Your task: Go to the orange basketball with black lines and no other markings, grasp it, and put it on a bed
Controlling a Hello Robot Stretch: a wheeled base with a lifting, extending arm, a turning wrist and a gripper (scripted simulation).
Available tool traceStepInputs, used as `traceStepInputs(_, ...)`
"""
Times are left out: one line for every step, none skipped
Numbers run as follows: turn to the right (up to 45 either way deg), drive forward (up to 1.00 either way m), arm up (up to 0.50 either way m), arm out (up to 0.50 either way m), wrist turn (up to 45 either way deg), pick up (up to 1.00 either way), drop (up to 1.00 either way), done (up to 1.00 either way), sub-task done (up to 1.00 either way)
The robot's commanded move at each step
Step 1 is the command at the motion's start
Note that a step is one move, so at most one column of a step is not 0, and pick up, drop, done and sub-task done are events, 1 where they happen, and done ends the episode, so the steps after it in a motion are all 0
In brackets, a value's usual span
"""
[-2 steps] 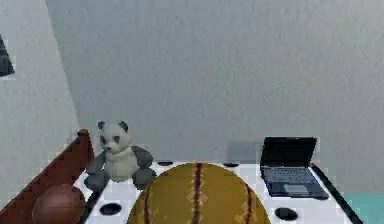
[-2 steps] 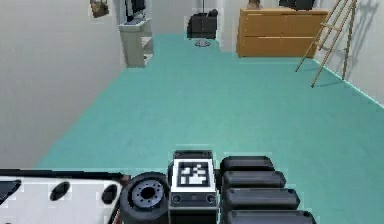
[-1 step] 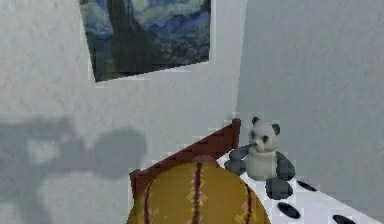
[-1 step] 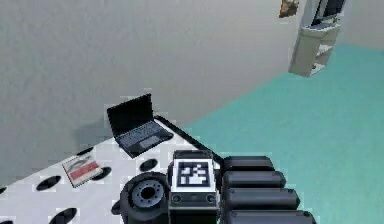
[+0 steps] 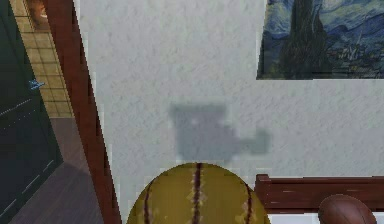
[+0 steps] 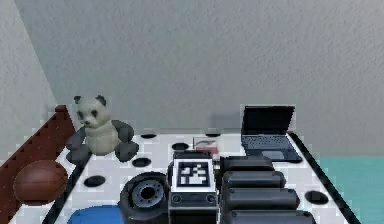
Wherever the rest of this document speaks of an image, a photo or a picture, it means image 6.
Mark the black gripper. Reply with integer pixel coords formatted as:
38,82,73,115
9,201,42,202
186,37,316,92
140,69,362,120
119,171,174,224

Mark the brown basketball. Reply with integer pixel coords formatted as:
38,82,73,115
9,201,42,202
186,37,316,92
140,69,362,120
13,159,69,206

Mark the white bed with black spots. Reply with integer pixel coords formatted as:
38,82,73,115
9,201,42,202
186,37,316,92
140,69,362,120
9,131,363,224

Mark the blue pillow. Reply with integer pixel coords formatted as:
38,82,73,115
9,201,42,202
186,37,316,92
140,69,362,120
66,204,125,224

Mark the white and grey panda toy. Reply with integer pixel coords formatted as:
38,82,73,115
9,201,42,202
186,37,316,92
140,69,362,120
65,94,140,165

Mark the small red and white box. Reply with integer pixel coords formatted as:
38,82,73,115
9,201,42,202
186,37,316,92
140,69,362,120
193,136,220,156

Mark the brown wooden headboard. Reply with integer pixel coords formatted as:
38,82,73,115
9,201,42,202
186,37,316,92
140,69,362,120
0,104,76,224

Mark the black open laptop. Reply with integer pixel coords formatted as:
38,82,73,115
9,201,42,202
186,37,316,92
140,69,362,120
240,105,304,164

